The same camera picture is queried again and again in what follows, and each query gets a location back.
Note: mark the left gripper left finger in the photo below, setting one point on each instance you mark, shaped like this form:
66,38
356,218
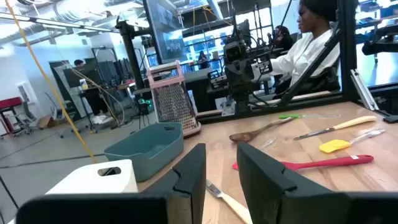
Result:
189,174

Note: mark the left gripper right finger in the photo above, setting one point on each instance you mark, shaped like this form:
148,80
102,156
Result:
264,183

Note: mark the brown wooden spoon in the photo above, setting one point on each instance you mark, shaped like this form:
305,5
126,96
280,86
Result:
245,137

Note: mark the red silicone spoon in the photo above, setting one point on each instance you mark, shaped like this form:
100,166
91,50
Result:
335,161

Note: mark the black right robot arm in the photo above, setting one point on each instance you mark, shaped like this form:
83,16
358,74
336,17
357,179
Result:
240,99

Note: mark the teal storage bin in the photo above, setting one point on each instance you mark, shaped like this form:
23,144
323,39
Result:
155,161

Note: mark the person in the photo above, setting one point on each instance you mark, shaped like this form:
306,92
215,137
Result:
308,53
283,39
203,60

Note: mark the pink-framed metal box grater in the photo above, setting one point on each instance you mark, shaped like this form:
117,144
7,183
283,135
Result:
172,105

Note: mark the large monitor screen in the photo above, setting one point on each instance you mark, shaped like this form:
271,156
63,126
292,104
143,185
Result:
174,31

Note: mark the white storage bin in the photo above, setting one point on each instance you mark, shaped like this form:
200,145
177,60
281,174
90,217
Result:
81,180

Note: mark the black monitor stand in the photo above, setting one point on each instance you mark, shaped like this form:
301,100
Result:
130,53

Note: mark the silver aluminium bar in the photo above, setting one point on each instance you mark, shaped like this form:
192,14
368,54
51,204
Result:
363,90

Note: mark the cardboard box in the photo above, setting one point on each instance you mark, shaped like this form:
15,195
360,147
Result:
47,122

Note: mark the red bench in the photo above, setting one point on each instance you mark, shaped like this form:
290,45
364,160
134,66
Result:
9,102

